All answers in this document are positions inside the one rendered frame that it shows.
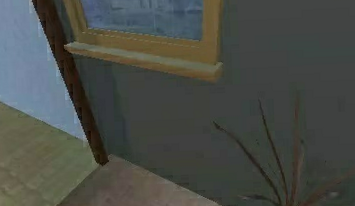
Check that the yellow wooden framed window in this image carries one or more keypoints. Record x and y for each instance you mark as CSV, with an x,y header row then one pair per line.
x,y
143,49

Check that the brown thin-leaved house plant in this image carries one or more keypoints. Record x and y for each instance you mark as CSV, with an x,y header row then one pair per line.
x,y
293,172

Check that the dark brown door frame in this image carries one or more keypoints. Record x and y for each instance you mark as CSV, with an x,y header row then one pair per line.
x,y
72,82

